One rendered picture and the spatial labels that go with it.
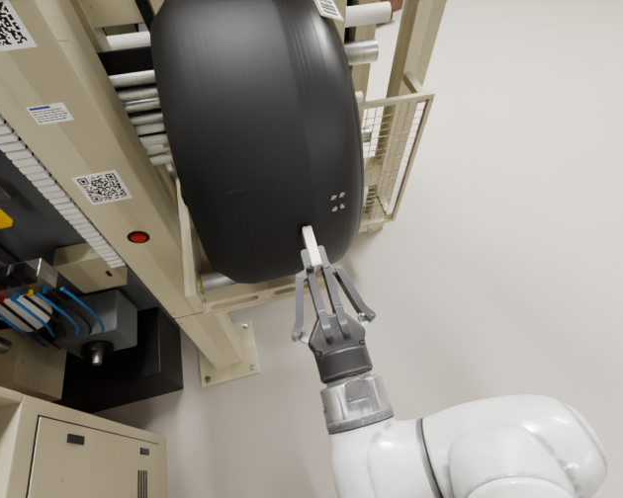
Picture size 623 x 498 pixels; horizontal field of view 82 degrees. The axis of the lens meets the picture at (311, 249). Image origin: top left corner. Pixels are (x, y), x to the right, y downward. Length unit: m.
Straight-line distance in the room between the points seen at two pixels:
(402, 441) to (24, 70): 0.67
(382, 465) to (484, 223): 2.03
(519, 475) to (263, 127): 0.49
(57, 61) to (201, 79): 0.19
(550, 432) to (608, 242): 2.29
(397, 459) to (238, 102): 0.49
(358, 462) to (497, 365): 1.55
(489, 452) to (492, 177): 2.34
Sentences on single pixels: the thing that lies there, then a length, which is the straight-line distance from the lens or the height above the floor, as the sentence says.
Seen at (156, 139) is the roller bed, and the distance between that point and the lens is 1.20.
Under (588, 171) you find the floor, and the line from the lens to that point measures 3.06.
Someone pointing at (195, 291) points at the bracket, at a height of 0.95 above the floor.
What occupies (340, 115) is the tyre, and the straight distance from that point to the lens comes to 0.56.
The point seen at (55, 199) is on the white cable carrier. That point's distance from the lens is 0.83.
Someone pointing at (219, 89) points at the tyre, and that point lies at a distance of 0.55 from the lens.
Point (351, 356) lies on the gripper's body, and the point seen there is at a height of 1.24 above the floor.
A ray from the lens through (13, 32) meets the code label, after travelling 0.63.
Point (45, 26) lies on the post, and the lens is 0.62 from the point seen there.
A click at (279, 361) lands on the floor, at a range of 1.78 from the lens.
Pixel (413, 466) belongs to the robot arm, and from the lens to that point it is 0.47.
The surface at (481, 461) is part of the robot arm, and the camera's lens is 0.44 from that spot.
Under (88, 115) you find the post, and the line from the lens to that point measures 0.67.
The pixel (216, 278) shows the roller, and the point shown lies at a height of 0.92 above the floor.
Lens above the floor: 1.71
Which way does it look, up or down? 57 degrees down
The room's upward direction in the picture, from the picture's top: straight up
